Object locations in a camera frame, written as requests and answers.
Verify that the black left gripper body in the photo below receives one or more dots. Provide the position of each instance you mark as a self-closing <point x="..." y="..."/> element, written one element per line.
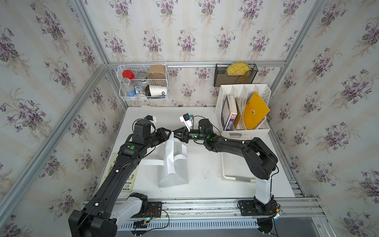
<point x="156" y="138"/>

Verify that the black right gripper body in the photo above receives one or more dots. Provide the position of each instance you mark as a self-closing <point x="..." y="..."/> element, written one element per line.
<point x="193" y="136"/>

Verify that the white insulated delivery bag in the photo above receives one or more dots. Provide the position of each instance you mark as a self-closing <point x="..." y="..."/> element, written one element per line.
<point x="170" y="159"/>

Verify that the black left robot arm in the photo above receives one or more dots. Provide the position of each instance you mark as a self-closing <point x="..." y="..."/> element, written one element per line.
<point x="95" y="220"/>

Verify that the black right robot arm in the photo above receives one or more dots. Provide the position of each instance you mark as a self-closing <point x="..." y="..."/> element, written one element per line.
<point x="260" y="159"/>

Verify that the purple white book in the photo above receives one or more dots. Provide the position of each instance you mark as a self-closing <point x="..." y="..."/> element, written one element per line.
<point x="229" y="113"/>

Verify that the beige papers in organizer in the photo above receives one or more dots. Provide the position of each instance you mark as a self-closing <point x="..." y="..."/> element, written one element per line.
<point x="241" y="99"/>

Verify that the white plastic file organizer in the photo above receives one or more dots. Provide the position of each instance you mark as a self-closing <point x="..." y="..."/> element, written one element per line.
<point x="262" y="129"/>

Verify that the white black cylinder can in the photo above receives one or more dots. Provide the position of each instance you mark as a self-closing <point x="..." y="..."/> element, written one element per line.
<point x="156" y="91"/>

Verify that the clear plastic bottle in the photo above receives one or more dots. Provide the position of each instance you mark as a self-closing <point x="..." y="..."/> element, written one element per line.
<point x="128" y="87"/>

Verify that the white perforated plastic tray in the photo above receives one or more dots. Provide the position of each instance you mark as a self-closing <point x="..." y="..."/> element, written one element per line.
<point x="235" y="168"/>

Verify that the green printed booklet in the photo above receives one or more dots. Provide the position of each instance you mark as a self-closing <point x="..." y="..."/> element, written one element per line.
<point x="129" y="184"/>

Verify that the yellow folder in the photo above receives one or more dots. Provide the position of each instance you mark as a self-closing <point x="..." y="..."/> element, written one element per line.
<point x="255" y="111"/>

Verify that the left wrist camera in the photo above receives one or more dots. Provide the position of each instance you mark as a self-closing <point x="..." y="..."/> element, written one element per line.
<point x="152" y="119"/>

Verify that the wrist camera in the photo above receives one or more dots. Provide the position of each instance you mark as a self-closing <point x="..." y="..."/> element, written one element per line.
<point x="152" y="119"/>
<point x="187" y="120"/>

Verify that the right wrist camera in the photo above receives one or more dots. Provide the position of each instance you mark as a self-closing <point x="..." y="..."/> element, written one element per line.
<point x="187" y="120"/>

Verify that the white wire wall basket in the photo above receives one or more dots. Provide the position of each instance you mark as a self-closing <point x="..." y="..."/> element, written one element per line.
<point x="141" y="81"/>

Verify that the black mesh wall holder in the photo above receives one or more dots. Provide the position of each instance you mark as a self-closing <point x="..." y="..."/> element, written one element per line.
<point x="222" y="78"/>

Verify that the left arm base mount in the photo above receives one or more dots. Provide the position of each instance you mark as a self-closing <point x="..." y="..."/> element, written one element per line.
<point x="152" y="209"/>

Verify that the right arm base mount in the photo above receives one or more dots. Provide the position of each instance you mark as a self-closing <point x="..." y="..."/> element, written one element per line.
<point x="253" y="207"/>

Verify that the aluminium rail frame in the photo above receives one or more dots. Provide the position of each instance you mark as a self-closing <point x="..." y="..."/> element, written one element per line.
<point x="207" y="208"/>

